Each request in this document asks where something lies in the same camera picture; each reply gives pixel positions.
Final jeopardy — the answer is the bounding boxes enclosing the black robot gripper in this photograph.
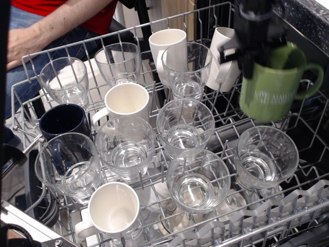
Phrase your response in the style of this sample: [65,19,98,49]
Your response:
[218,1,287,79]

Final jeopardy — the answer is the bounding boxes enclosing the green ceramic mug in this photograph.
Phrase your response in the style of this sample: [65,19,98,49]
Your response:
[239,42,324,123]

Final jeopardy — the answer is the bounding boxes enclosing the person's bare forearm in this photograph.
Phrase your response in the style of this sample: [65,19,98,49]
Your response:
[24,0,111,54]

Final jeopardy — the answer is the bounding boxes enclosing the white mug back right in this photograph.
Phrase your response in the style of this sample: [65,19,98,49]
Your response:
[206,27,241,93]

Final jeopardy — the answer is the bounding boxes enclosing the white mug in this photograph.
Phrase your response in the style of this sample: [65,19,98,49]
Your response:
[149,28,187,86]
[206,27,241,93]

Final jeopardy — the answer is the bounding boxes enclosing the white mug back centre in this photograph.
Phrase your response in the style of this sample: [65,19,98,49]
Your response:
[149,28,187,86]

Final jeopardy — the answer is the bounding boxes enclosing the cream mug centre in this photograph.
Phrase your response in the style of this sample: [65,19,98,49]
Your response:
[92,82,150,131]

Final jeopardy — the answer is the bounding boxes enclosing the cream mug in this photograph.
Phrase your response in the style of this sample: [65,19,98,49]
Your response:
[75,182,140,238]
[92,82,150,131]

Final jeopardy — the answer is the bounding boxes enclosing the dark blue mug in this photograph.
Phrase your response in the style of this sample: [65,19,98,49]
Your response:
[39,104,92,140]

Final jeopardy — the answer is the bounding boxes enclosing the cream mug front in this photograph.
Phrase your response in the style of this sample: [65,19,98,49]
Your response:
[75,182,140,238]

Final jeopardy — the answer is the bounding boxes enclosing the person's bare hand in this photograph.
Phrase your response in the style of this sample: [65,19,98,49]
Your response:
[6,28,35,70]

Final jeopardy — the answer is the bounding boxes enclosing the clear glass back centre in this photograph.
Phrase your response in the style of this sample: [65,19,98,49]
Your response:
[161,42,212,101]

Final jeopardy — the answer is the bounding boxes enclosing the clear glass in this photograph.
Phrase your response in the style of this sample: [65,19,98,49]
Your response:
[94,43,141,87]
[35,133,103,204]
[95,116,156,182]
[161,42,212,101]
[39,57,89,110]
[167,149,231,215]
[234,126,299,191]
[156,98,215,158]

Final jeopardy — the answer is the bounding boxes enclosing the clear glass right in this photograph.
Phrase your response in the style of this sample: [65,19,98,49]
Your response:
[234,126,299,191]

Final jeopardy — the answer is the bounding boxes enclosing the clear glass front centre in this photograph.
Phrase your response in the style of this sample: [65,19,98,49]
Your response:
[167,149,231,215]

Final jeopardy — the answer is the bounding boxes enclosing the clear glass back middle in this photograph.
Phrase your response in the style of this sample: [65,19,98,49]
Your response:
[94,43,141,87]

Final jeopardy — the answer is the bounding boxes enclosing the clear glass centre left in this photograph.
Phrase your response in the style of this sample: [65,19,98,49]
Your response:
[95,116,156,182]

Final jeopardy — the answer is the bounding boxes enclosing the grey plastic tine row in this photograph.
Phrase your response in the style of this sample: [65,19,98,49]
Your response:
[168,180,328,246]

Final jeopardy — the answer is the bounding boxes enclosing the clear glass back left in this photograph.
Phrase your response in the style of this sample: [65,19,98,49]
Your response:
[39,57,89,110]

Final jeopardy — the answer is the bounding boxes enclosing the clear glass front left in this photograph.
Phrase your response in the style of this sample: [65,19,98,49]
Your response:
[35,133,103,204]

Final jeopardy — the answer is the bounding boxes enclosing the grey wire dishwasher rack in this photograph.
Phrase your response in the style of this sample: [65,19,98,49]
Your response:
[12,2,328,246]

